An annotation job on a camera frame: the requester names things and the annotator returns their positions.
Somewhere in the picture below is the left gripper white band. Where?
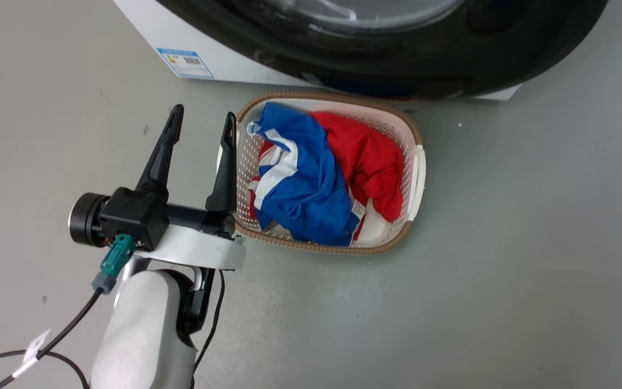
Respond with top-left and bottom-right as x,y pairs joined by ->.
68,104 -> 247,271

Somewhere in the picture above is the white washing machine body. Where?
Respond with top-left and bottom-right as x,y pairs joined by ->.
112,0 -> 523,102

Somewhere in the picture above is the white washing machine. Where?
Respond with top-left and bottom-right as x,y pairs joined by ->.
154,0 -> 610,101

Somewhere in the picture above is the white perforated laundry basket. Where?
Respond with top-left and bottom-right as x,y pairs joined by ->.
233,91 -> 427,256

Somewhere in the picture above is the blue white energy label sticker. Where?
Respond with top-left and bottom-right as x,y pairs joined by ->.
157,48 -> 215,81

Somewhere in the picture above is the blue garment with white stripes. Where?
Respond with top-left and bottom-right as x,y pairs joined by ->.
246,102 -> 367,247

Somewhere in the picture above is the red garment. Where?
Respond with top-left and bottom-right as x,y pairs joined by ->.
249,111 -> 405,242

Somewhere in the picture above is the teal grey cable connector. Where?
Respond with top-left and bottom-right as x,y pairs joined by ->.
91,233 -> 138,296

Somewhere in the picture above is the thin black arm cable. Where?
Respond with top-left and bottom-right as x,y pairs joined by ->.
191,269 -> 226,389

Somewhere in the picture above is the black cable with white tag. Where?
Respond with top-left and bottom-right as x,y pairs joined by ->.
0,289 -> 104,389

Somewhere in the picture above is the thin black looped cable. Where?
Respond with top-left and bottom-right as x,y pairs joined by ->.
0,350 -> 91,389

